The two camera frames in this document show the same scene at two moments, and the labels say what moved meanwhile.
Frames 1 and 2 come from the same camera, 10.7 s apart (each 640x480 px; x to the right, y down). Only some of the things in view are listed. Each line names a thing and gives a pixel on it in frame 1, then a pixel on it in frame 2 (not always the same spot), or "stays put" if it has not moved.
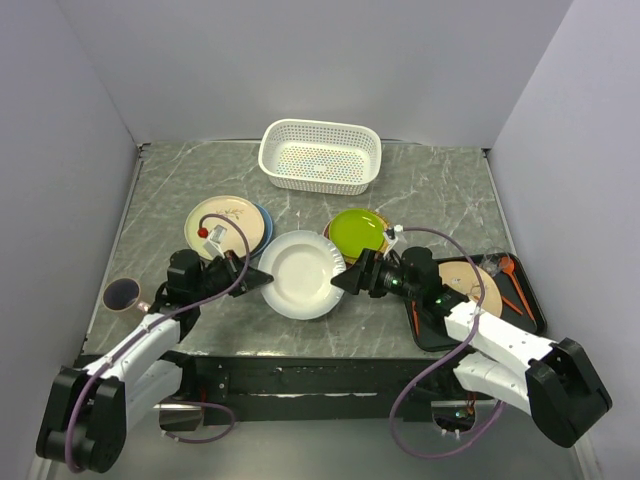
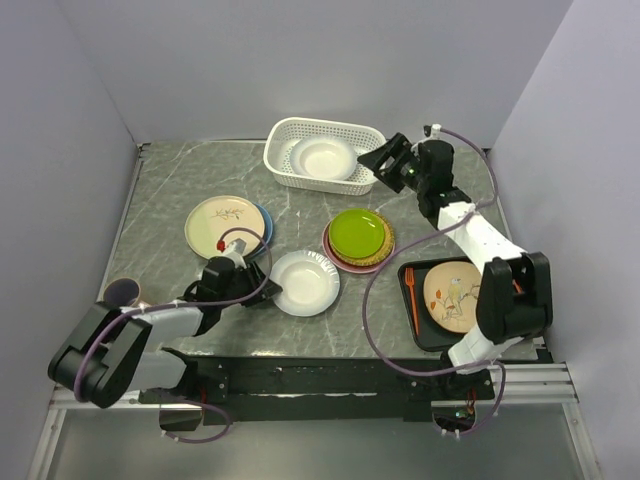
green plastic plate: x=354 y=230 stays put
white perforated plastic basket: x=322 y=156 stays put
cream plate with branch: x=242 y=210 stays put
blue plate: x=267 y=232 stays put
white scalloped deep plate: x=302 y=264 -> x=323 y=157
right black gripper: x=371 y=262 -> x=400 y=149
